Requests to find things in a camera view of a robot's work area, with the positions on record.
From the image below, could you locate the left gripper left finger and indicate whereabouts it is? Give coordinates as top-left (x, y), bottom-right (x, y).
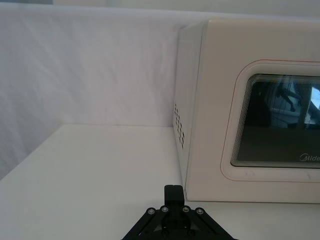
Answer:
top-left (121, 184), bottom-right (175, 240)

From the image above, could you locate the white curtain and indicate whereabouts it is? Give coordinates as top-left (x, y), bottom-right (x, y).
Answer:
top-left (0, 2), bottom-right (320, 181)

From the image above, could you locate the cream microwave oven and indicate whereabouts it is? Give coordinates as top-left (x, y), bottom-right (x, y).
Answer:
top-left (172, 18), bottom-right (320, 205)

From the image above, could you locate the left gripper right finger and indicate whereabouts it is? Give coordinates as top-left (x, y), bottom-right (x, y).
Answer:
top-left (174, 184), bottom-right (233, 240)

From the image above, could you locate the white table cloth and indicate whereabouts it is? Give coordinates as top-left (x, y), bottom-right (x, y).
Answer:
top-left (0, 123), bottom-right (320, 240)

